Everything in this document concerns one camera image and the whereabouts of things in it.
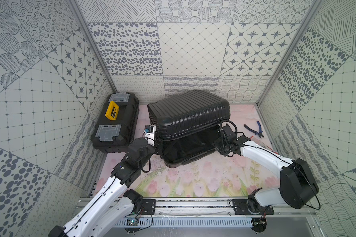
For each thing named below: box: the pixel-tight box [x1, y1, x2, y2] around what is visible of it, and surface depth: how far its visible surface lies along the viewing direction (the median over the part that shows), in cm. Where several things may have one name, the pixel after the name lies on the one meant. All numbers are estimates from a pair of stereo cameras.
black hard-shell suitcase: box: [147, 89, 231, 168], surface depth 70 cm
